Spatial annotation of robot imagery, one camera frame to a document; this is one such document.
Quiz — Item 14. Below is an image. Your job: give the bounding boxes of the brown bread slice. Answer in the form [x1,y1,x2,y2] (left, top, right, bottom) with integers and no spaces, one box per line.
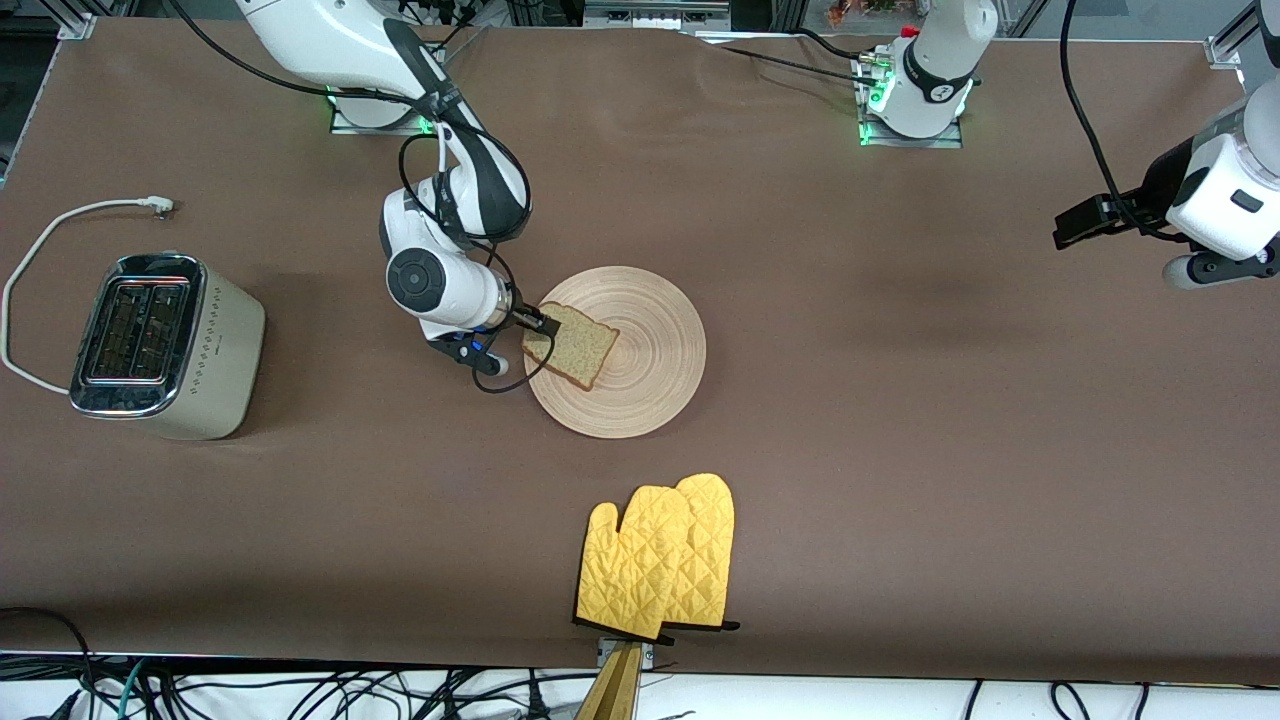
[521,302,620,392]

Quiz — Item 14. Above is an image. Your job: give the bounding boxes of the round wooden plate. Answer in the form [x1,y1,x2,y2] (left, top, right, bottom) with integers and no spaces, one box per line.
[523,265,707,440]

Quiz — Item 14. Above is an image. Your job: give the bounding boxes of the cream and chrome toaster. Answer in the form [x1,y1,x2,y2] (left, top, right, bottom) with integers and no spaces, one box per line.
[68,252,267,442]

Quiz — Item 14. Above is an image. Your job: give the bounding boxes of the yellow quilted oven mitt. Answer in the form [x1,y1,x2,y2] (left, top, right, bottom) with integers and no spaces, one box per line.
[664,473,742,633]
[574,485,701,643]

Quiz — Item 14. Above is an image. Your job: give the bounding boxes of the brown table cover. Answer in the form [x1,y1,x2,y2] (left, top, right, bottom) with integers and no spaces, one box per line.
[0,15,1280,687]

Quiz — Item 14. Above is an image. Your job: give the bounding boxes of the grey power strip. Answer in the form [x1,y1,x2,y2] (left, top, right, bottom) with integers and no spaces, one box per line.
[583,0,732,31]

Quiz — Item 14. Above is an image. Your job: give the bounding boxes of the aluminium frame profile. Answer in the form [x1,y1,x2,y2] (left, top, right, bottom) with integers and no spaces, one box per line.
[40,0,136,41]
[1205,0,1280,71]

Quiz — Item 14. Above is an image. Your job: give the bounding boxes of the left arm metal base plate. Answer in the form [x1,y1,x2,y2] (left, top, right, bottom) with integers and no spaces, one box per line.
[856,52,967,150]

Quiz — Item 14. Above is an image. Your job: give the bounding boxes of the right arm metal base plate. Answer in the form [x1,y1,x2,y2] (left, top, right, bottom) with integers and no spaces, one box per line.
[329,85,442,137]

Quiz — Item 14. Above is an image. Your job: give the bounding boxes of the black base cable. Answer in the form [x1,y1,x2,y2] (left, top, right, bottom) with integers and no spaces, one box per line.
[792,27,873,63]
[425,15,491,61]
[712,43,881,89]

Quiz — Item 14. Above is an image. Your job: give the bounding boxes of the small metal bracket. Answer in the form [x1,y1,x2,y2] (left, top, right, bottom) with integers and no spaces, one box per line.
[597,637,657,672]

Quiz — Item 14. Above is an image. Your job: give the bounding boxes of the white toaster power cable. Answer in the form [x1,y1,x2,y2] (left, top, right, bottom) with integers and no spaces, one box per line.
[0,196,177,394]

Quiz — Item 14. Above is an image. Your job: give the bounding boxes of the teal cable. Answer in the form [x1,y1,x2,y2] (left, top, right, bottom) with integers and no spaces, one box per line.
[118,657,151,720]

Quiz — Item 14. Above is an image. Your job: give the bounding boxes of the black looped cable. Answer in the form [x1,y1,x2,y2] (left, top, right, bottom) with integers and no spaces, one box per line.
[0,606,101,720]

